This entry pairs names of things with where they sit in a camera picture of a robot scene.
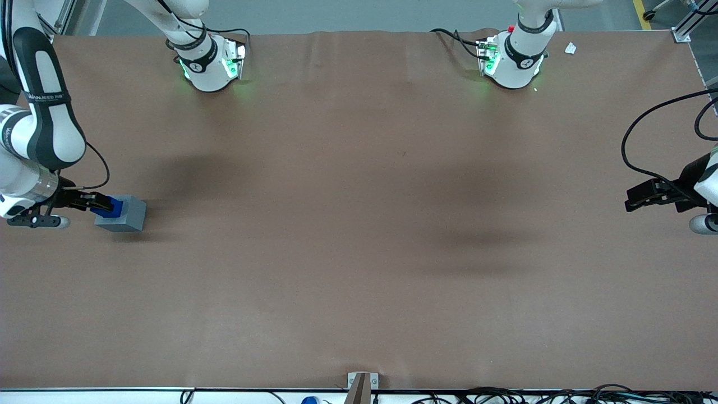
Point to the blue plastic part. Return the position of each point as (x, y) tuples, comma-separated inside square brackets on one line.
[(118, 205)]

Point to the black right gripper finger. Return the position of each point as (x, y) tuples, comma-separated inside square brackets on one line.
[(95, 197), (101, 207)]

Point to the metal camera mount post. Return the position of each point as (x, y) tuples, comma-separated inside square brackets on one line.
[(362, 387)]

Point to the small blue round object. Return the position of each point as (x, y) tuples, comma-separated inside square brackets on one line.
[(309, 400)]

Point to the white paper scrap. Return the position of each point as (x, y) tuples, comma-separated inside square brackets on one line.
[(570, 48)]

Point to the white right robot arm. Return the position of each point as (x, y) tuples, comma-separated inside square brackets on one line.
[(50, 134)]

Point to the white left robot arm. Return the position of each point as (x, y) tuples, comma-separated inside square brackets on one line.
[(516, 67)]

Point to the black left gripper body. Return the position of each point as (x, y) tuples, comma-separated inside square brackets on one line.
[(685, 185)]

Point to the aluminium frame profile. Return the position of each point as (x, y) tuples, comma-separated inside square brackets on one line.
[(681, 35), (63, 17)]

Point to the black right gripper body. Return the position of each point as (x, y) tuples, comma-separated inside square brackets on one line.
[(69, 198)]

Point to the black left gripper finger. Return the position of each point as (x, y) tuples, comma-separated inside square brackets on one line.
[(650, 188), (650, 202)]

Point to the black caster wheel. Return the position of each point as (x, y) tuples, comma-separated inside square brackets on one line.
[(649, 15)]

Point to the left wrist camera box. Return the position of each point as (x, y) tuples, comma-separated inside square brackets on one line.
[(701, 224)]

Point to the brown table cover sheet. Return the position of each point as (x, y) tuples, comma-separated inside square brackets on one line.
[(359, 235)]

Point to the gray square base block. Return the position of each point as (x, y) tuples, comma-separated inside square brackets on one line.
[(132, 220)]

